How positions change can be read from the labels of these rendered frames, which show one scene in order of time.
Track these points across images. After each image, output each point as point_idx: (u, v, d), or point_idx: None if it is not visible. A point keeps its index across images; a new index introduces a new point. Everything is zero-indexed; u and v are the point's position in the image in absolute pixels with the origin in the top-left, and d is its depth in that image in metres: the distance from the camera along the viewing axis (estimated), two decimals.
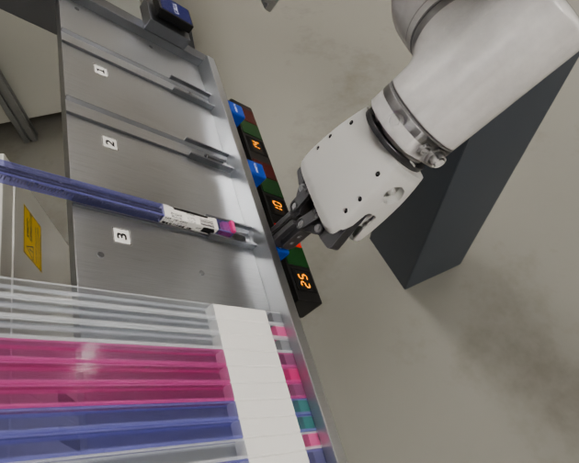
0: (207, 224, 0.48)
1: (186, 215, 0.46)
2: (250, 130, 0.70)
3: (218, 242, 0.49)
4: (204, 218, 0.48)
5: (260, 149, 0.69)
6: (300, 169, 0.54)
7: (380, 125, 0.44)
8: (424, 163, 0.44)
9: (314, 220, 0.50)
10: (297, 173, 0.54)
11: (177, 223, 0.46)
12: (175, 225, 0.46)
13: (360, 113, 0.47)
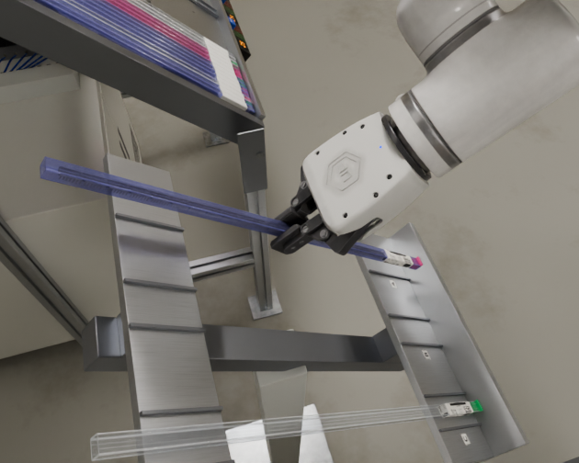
0: (407, 261, 0.68)
1: (396, 255, 0.66)
2: None
3: None
4: (404, 256, 0.68)
5: None
6: (345, 250, 0.49)
7: None
8: None
9: None
10: (340, 254, 0.50)
11: (392, 262, 0.66)
12: (391, 263, 0.66)
13: (422, 187, 0.48)
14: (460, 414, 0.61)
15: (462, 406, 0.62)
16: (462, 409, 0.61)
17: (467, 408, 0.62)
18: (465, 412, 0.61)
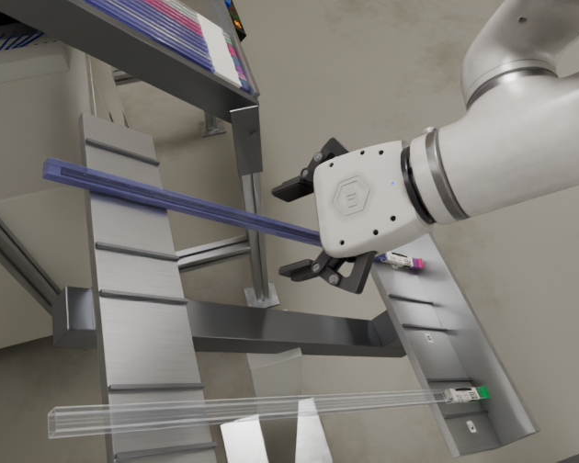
0: (407, 263, 0.68)
1: (397, 257, 0.67)
2: None
3: None
4: (406, 257, 0.68)
5: None
6: (360, 288, 0.48)
7: None
8: None
9: None
10: (357, 294, 0.48)
11: (391, 263, 0.66)
12: (390, 264, 0.66)
13: None
14: (466, 400, 0.57)
15: (468, 392, 0.58)
16: (468, 395, 0.57)
17: (473, 394, 0.58)
18: (471, 398, 0.57)
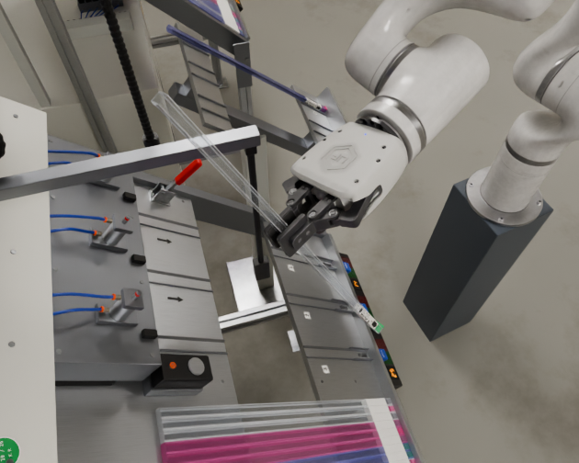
0: (318, 105, 1.38)
1: (312, 101, 1.37)
2: (351, 274, 1.19)
3: (357, 361, 0.98)
4: (317, 103, 1.39)
5: (357, 286, 1.18)
6: (357, 223, 0.52)
7: None
8: None
9: (305, 204, 0.57)
10: (353, 228, 0.52)
11: (310, 104, 1.37)
12: (309, 104, 1.37)
13: (400, 170, 0.57)
14: (370, 319, 0.71)
15: (369, 315, 0.72)
16: (370, 315, 0.72)
17: (373, 319, 0.73)
18: (372, 317, 0.72)
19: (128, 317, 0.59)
